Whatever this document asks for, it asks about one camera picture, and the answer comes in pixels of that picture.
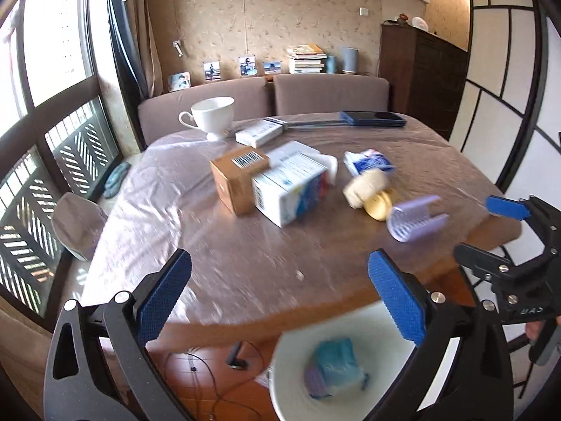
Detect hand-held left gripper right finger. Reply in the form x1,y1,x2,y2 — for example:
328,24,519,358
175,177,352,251
367,249,513,421

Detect teal blue packet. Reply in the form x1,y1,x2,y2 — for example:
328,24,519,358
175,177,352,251
313,338,371,397

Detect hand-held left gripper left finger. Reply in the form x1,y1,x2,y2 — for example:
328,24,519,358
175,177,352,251
43,248,196,421

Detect white and blue medicine box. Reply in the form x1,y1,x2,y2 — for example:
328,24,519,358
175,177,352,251
251,140,329,228

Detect white panel sliding door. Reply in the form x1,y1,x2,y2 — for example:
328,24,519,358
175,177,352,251
447,0,561,211

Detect dark curtain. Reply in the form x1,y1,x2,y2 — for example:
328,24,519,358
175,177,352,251
105,0,154,150

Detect white waste bin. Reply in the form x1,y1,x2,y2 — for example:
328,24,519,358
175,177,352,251
268,305,439,421

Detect yellow plastic cup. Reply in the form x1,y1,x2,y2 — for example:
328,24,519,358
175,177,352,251
364,188,394,221

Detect blue slipper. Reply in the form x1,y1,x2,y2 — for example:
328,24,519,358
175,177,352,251
104,162,131,198

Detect blue and white tissue packet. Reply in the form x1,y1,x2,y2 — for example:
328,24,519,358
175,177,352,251
343,149,395,180

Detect black floor cable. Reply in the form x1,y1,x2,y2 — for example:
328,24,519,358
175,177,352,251
164,346,246,421

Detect white teacup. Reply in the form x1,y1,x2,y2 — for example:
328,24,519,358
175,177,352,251
178,96,236,142

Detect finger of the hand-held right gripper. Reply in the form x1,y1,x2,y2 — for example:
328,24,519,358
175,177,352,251
453,242,522,288
486,194,561,250

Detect black stick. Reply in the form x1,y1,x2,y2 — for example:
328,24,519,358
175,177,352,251
267,118,347,129

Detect black table base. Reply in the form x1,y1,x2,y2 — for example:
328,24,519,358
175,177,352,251
225,340,248,369

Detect brown cardboard box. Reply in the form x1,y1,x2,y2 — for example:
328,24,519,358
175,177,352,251
209,146,271,216

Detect grey cylinder speaker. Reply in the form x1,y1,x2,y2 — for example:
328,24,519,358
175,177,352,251
341,47,359,74

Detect purple plastic item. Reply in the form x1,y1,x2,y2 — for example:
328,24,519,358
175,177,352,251
304,362,334,400

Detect grey stool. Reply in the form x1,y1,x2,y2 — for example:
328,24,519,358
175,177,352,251
52,192,108,261

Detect dark wooden cabinet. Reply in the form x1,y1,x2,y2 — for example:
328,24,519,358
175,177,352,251
379,22,469,141

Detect dark blue notebook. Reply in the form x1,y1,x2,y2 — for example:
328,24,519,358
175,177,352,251
339,111,406,129

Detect black window grille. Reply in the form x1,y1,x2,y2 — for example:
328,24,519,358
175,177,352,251
0,96,123,316

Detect white flat box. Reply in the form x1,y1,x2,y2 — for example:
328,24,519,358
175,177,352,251
235,118,285,148

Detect purple plastic comb holder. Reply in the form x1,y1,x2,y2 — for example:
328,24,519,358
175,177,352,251
386,195,448,243

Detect stack of books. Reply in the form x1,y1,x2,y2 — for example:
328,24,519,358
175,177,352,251
287,44,329,74

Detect clear plastic table cover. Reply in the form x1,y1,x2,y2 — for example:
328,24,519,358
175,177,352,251
81,114,522,329

